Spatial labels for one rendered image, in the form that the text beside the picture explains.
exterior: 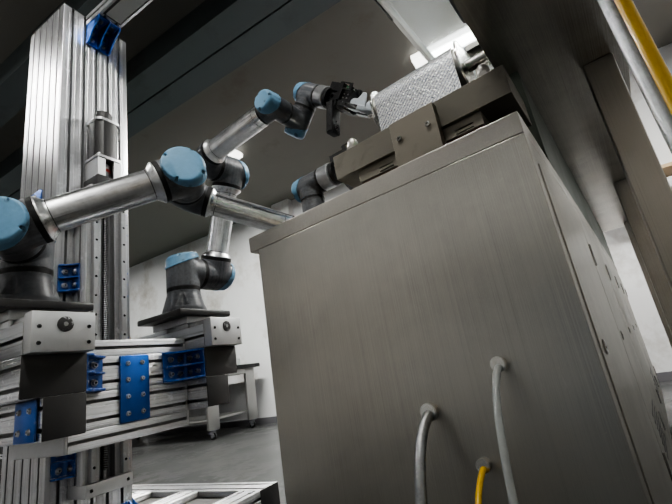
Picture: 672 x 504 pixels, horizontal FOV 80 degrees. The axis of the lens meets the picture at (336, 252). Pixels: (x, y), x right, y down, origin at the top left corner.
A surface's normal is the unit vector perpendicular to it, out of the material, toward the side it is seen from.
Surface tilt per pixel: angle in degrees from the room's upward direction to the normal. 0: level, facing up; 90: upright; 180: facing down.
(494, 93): 90
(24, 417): 90
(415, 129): 90
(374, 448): 90
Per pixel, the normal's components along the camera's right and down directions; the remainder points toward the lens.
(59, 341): 0.85, -0.27
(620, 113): -0.61, -0.13
